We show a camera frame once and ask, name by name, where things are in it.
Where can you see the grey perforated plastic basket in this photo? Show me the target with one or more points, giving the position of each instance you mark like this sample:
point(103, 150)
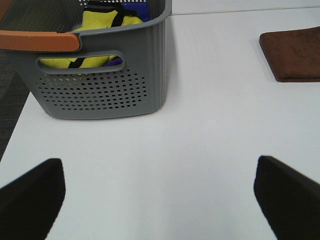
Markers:
point(137, 86)

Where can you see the brown towel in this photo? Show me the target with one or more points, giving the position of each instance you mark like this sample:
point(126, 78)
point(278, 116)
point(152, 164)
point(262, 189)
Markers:
point(293, 55)

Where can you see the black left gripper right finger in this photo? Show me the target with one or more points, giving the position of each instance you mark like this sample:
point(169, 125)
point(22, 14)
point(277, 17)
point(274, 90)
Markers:
point(289, 200)

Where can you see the orange basket handle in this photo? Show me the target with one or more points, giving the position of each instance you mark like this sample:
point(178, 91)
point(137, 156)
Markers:
point(38, 41)

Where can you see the blue purple towel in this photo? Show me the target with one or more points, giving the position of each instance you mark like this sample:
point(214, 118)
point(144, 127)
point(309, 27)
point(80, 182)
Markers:
point(143, 14)

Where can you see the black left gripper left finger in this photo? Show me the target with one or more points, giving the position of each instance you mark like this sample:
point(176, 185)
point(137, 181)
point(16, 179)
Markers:
point(30, 204)

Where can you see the yellow towel with black trim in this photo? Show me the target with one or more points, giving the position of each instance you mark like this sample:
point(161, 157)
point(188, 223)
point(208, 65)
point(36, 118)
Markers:
point(97, 15)

